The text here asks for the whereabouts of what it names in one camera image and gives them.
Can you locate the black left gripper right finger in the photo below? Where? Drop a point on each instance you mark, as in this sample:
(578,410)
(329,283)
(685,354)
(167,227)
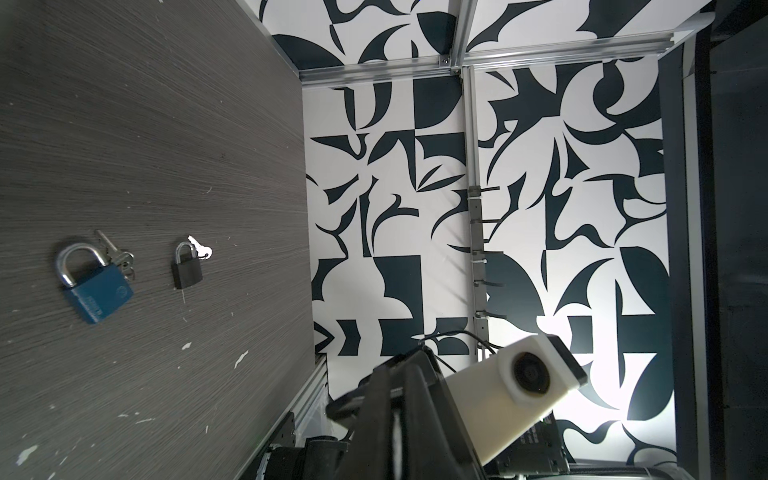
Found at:
(435,440)

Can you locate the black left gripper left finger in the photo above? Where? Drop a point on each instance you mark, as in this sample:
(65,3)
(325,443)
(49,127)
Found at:
(369,455)

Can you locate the small black padlock locked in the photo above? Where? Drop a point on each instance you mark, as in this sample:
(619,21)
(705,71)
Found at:
(186,267)

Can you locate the silver keys of blue padlock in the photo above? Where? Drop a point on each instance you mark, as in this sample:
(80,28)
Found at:
(122,258)

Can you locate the blue padlock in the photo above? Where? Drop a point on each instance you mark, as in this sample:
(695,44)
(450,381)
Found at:
(101,292)

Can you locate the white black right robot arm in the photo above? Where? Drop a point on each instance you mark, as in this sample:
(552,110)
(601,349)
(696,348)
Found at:
(539,452)

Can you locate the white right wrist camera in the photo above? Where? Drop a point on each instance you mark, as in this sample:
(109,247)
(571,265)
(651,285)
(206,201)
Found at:
(500,398)

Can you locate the grey wall hook rail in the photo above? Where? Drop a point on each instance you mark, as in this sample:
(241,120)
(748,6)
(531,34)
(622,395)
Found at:
(479,257)

